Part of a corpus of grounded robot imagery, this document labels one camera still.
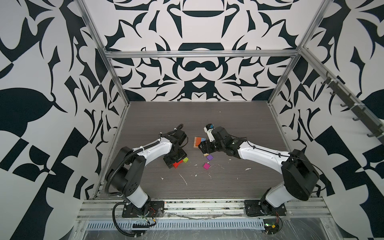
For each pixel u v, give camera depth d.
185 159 0.89
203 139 0.96
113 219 0.69
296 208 0.76
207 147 0.76
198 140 0.94
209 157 0.91
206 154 0.91
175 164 0.87
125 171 0.46
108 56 0.91
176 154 0.75
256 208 0.74
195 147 0.94
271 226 0.71
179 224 0.71
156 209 0.74
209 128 0.79
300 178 0.44
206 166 0.88
